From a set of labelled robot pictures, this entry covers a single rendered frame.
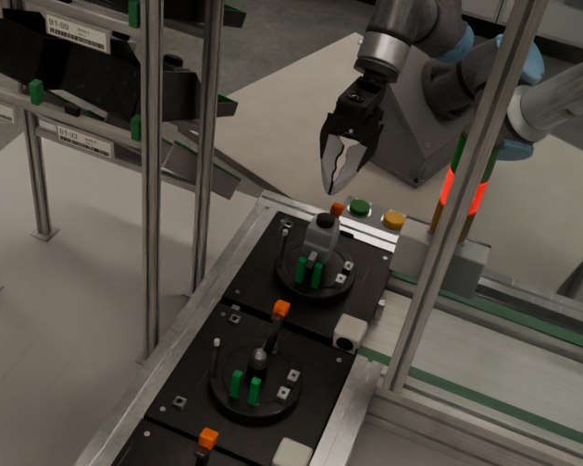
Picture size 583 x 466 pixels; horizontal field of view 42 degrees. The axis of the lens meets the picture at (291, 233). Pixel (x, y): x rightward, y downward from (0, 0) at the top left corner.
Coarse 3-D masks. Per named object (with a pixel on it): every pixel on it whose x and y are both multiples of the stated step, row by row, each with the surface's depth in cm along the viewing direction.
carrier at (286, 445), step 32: (224, 320) 123; (256, 320) 124; (192, 352) 118; (224, 352) 116; (256, 352) 109; (288, 352) 117; (320, 352) 121; (192, 384) 113; (224, 384) 112; (256, 384) 106; (288, 384) 113; (320, 384) 116; (160, 416) 109; (192, 416) 109; (224, 416) 110; (256, 416) 108; (288, 416) 111; (320, 416) 112; (224, 448) 106; (256, 448) 107; (288, 448) 105
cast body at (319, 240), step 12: (324, 216) 124; (312, 228) 123; (324, 228) 123; (336, 228) 124; (312, 240) 124; (324, 240) 123; (336, 240) 128; (312, 252) 125; (324, 252) 124; (312, 264) 124
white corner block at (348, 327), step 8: (344, 320) 123; (352, 320) 124; (360, 320) 124; (336, 328) 122; (344, 328) 122; (352, 328) 122; (360, 328) 123; (336, 336) 122; (344, 336) 121; (352, 336) 121; (360, 336) 122; (336, 344) 123; (344, 344) 122; (352, 344) 122; (360, 344) 123; (352, 352) 123
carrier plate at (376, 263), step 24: (288, 216) 143; (264, 240) 138; (288, 240) 138; (264, 264) 133; (360, 264) 136; (384, 264) 137; (240, 288) 128; (264, 288) 129; (360, 288) 132; (384, 288) 134; (264, 312) 125; (312, 312) 127; (336, 312) 127; (360, 312) 128; (312, 336) 124
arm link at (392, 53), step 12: (372, 36) 117; (384, 36) 116; (360, 48) 119; (372, 48) 116; (384, 48) 116; (396, 48) 116; (408, 48) 118; (372, 60) 117; (384, 60) 116; (396, 60) 117
